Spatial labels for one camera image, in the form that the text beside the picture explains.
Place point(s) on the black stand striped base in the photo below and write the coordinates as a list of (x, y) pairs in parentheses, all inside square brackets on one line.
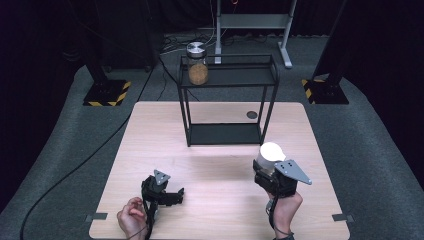
[(106, 93), (325, 91)]

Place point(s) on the person's left hand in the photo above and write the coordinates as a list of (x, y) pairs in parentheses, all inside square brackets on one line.
[(131, 218)]

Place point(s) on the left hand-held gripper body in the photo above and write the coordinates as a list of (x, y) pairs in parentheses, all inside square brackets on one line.
[(153, 191)]

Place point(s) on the glass jar metal lid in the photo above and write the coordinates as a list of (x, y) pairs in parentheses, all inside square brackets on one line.
[(198, 73)]

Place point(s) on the grey metal stand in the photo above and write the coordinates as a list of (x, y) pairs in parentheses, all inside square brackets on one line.
[(253, 20)]

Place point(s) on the grey tape strip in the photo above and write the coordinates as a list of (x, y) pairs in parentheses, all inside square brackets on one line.
[(342, 217), (96, 217)]

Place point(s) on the black metal shelf rack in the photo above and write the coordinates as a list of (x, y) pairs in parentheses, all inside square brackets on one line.
[(225, 134)]

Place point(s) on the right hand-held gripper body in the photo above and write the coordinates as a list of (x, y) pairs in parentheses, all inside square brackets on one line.
[(283, 186)]

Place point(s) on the person's right hand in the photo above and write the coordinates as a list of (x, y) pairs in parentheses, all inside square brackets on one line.
[(285, 213)]

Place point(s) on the round dark table grommet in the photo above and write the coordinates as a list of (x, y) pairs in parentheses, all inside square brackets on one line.
[(252, 115)]

